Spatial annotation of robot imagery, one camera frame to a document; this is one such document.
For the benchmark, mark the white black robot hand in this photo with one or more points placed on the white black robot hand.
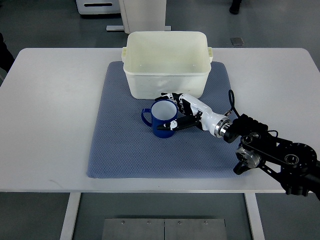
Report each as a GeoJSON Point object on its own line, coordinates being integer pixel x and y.
{"type": "Point", "coordinates": [195, 114]}

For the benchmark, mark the blue enamel mug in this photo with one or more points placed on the blue enamel mug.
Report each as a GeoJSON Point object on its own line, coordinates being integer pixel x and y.
{"type": "Point", "coordinates": [161, 112]}

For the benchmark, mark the white plastic box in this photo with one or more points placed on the white plastic box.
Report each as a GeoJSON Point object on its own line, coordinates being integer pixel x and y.
{"type": "Point", "coordinates": [157, 62]}

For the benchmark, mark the blue textured mat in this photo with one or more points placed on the blue textured mat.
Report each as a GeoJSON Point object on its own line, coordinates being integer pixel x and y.
{"type": "Point", "coordinates": [123, 146]}

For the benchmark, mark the small grey floor plate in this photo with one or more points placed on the small grey floor plate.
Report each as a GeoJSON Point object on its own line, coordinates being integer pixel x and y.
{"type": "Point", "coordinates": [237, 41]}

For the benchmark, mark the person in black trousers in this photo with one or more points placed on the person in black trousers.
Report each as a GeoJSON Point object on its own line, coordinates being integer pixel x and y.
{"type": "Point", "coordinates": [235, 7]}

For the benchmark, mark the white table right leg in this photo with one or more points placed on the white table right leg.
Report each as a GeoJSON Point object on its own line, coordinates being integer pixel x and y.
{"type": "Point", "coordinates": [254, 217]}

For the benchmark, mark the white table leg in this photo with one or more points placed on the white table leg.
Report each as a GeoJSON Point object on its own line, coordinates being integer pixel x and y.
{"type": "Point", "coordinates": [70, 216]}
{"type": "Point", "coordinates": [254, 217]}

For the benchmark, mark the grey metal floor plate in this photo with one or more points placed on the grey metal floor plate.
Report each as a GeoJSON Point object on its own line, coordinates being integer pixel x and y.
{"type": "Point", "coordinates": [164, 229]}

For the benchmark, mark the white appliance with slot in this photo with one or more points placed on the white appliance with slot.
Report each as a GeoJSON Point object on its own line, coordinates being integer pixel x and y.
{"type": "Point", "coordinates": [97, 7]}

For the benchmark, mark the white table left leg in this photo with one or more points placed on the white table left leg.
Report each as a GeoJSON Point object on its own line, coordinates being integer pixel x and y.
{"type": "Point", "coordinates": [70, 216]}

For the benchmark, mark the dark object at left edge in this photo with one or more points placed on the dark object at left edge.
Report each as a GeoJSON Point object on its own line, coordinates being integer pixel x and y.
{"type": "Point", "coordinates": [6, 58]}

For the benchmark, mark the white column pedestal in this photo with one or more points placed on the white column pedestal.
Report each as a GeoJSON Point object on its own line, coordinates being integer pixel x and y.
{"type": "Point", "coordinates": [141, 15]}

